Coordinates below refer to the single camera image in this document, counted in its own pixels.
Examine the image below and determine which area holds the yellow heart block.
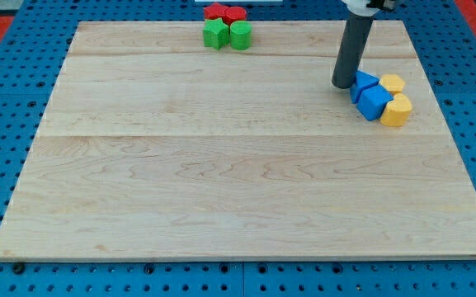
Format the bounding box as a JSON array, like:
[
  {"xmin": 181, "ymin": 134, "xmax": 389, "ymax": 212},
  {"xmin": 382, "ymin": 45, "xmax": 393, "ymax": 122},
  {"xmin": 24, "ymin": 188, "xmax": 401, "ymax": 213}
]
[{"xmin": 379, "ymin": 93, "xmax": 412, "ymax": 127}]

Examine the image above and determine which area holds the light wooden board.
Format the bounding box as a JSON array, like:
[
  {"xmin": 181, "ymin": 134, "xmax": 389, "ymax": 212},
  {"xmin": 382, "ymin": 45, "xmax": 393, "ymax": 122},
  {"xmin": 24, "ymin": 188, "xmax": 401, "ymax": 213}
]
[{"xmin": 0, "ymin": 21, "xmax": 476, "ymax": 262}]

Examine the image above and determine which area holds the green cylinder block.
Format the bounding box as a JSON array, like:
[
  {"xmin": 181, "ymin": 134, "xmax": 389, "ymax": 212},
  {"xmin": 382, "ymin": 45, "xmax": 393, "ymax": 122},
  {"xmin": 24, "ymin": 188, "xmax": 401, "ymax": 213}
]
[{"xmin": 230, "ymin": 21, "xmax": 252, "ymax": 50}]

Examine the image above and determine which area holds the green star block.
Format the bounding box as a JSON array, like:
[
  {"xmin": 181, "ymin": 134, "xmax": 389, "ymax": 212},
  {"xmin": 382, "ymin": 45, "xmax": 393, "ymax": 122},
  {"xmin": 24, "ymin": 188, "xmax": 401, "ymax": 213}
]
[{"xmin": 203, "ymin": 18, "xmax": 230, "ymax": 50}]

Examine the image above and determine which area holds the red cylinder block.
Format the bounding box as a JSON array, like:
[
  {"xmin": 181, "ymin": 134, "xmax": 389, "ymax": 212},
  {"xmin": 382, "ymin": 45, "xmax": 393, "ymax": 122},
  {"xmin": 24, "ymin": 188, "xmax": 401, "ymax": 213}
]
[{"xmin": 223, "ymin": 6, "xmax": 247, "ymax": 26}]

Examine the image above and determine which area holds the red star block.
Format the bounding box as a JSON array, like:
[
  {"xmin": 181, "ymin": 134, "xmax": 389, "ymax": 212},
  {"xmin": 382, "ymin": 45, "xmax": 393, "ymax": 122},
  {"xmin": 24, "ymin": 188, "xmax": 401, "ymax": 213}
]
[{"xmin": 203, "ymin": 2, "xmax": 229, "ymax": 20}]

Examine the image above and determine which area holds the blue triangle block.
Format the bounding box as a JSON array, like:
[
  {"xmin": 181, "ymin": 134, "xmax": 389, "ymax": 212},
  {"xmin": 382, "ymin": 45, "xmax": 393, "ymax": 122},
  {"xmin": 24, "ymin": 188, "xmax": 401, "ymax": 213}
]
[{"xmin": 350, "ymin": 70, "xmax": 379, "ymax": 104}]

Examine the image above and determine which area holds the blue cube block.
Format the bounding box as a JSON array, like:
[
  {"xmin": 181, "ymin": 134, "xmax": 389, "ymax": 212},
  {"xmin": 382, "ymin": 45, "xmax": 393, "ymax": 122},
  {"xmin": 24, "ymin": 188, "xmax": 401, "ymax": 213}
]
[{"xmin": 356, "ymin": 84, "xmax": 394, "ymax": 121}]

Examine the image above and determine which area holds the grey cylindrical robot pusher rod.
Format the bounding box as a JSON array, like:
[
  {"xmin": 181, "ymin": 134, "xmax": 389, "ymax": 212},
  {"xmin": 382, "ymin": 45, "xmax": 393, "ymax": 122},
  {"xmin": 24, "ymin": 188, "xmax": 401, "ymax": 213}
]
[{"xmin": 332, "ymin": 12, "xmax": 375, "ymax": 89}]

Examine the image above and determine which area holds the yellow hexagon block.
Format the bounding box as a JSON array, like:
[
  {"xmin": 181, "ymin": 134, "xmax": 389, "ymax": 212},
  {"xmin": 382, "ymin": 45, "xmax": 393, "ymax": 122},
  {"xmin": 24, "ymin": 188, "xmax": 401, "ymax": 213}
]
[{"xmin": 379, "ymin": 73, "xmax": 406, "ymax": 95}]

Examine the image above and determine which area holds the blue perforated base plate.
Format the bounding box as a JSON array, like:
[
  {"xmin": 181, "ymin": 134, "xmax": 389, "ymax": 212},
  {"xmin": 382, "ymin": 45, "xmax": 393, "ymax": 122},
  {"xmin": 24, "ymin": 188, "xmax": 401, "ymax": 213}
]
[{"xmin": 0, "ymin": 0, "xmax": 476, "ymax": 296}]

